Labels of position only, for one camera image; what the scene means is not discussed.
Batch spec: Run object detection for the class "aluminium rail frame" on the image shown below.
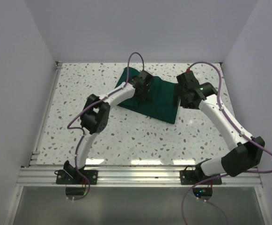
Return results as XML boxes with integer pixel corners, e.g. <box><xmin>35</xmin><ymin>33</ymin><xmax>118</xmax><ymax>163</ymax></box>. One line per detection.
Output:
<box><xmin>5</xmin><ymin>62</ymin><xmax>272</xmax><ymax>225</ymax></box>

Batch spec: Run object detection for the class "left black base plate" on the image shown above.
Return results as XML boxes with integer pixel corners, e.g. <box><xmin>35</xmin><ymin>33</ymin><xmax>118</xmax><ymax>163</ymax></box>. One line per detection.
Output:
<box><xmin>54</xmin><ymin>170</ymin><xmax>98</xmax><ymax>185</ymax></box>

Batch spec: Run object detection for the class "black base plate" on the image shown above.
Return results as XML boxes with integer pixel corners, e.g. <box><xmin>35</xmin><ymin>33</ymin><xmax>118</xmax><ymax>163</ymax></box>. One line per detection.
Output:
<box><xmin>54</xmin><ymin>170</ymin><xmax>98</xmax><ymax>185</ymax></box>
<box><xmin>179</xmin><ymin>165</ymin><xmax>220</xmax><ymax>185</ymax></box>

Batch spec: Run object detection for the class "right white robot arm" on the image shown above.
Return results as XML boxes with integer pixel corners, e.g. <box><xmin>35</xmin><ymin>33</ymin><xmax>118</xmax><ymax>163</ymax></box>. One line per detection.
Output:
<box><xmin>173</xmin><ymin>71</ymin><xmax>265</xmax><ymax>184</ymax></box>

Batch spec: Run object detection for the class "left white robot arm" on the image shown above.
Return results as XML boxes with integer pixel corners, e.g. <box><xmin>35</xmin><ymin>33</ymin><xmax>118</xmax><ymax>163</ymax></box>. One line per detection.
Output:
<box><xmin>63</xmin><ymin>70</ymin><xmax>153</xmax><ymax>184</ymax></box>

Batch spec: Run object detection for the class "dark green surgical cloth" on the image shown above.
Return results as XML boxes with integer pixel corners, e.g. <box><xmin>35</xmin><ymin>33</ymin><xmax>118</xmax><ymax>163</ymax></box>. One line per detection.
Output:
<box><xmin>118</xmin><ymin>76</ymin><xmax>177</xmax><ymax>124</ymax></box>

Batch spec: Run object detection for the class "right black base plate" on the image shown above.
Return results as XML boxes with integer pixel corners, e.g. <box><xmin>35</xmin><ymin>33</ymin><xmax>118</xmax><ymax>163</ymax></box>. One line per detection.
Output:
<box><xmin>179</xmin><ymin>165</ymin><xmax>220</xmax><ymax>185</ymax></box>

